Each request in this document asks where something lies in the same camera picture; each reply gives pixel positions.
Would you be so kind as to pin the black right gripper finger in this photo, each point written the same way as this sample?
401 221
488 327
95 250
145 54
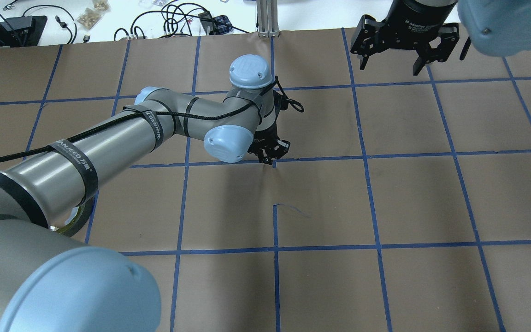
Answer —
364 57
424 58

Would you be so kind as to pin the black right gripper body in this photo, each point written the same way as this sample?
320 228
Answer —
416 20

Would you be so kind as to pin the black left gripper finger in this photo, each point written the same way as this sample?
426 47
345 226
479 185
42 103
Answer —
267 160

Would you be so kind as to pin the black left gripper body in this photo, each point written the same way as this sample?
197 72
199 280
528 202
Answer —
265 138

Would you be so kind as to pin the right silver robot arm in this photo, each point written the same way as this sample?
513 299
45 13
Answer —
497 28

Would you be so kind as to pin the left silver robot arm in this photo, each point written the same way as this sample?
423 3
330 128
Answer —
50 282

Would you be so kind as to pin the green curved brake shoe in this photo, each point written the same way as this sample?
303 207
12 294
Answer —
78 217

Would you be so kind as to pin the black monitor stand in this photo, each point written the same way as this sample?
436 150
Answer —
29 29

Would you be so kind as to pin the aluminium frame post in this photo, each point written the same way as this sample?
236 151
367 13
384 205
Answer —
267 18

